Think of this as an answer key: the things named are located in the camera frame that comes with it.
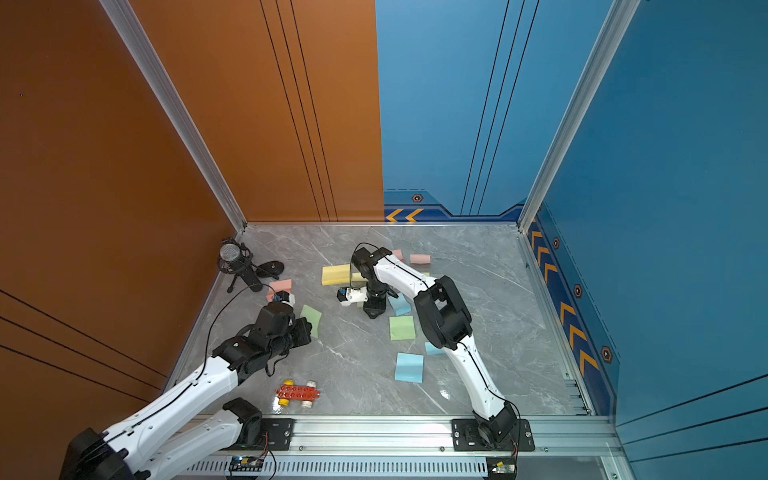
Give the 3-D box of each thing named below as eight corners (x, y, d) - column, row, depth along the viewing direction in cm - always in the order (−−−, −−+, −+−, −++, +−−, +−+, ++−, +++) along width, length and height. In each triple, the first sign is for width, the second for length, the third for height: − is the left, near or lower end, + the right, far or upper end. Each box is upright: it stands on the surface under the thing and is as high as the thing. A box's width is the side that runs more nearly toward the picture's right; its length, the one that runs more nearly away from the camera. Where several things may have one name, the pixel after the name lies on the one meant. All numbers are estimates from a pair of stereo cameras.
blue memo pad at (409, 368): (393, 380, 84) (393, 377, 82) (396, 355, 88) (396, 352, 87) (422, 384, 83) (423, 381, 81) (424, 358, 88) (424, 355, 86)
